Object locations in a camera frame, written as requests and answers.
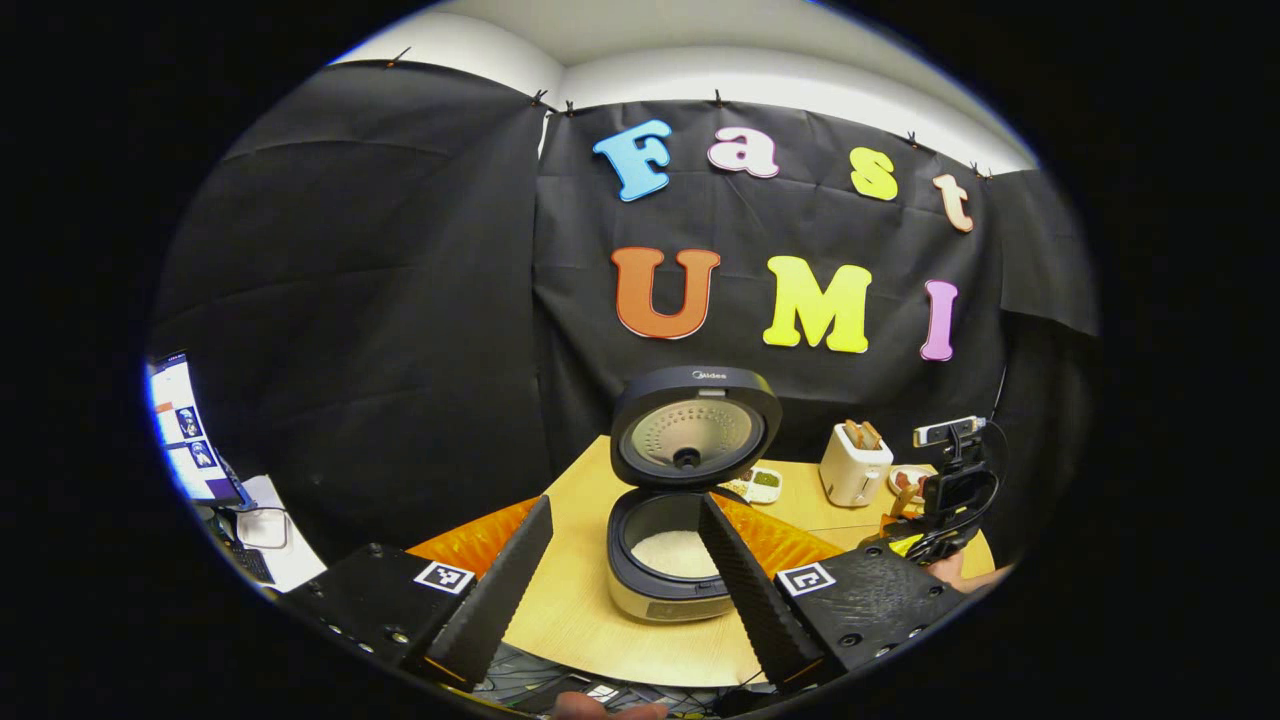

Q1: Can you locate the clear plastic box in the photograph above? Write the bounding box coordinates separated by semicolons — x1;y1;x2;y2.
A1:
235;507;291;551

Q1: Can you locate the white divided condiment tray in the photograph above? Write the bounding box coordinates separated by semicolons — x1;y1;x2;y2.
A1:
722;466;784;505

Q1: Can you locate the white paper sheet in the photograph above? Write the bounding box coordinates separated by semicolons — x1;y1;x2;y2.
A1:
240;475;326;593

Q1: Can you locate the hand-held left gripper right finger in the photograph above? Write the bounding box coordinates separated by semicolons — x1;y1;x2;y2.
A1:
697;492;967;694

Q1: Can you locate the black keyboard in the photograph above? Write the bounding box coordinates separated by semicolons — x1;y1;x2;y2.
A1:
228;545;276;586

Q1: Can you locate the computer monitor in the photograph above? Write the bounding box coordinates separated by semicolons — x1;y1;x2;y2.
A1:
148;350;244;506

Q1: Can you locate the black backdrop cloth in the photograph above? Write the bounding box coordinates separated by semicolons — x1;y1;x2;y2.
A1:
150;60;1101;571

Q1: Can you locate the dark grey rice cooker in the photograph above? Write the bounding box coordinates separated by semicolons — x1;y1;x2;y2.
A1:
605;365;783;623

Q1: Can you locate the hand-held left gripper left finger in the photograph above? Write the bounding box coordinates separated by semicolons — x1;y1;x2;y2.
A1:
282;495;555;693

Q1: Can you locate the white toaster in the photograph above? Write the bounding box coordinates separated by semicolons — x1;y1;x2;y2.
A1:
818;420;894;508

